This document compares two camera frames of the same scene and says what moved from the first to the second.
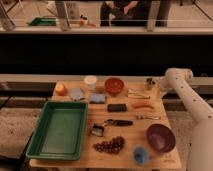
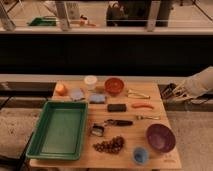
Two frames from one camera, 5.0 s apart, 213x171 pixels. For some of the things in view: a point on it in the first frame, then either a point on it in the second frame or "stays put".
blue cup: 140,155 stays put
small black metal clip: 97,129 stays put
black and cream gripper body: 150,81 to 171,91
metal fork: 142,117 stays put
